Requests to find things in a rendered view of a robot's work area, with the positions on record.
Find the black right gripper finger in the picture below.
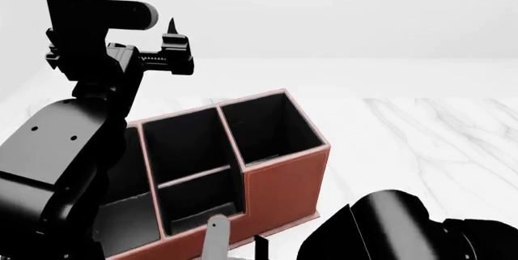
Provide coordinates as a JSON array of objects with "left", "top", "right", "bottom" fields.
[{"left": 253, "top": 234, "right": 271, "bottom": 260}]

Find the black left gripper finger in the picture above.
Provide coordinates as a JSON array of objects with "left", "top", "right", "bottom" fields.
[
  {"left": 159, "top": 17, "right": 195, "bottom": 76},
  {"left": 106, "top": 41, "right": 139, "bottom": 71}
]

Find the red-brown leather desk caddy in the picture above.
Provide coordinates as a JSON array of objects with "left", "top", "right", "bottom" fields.
[{"left": 91, "top": 87, "right": 332, "bottom": 260}]

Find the black wrist camera, grey end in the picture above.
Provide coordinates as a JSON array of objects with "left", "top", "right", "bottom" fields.
[{"left": 45, "top": 0, "right": 159, "bottom": 31}]

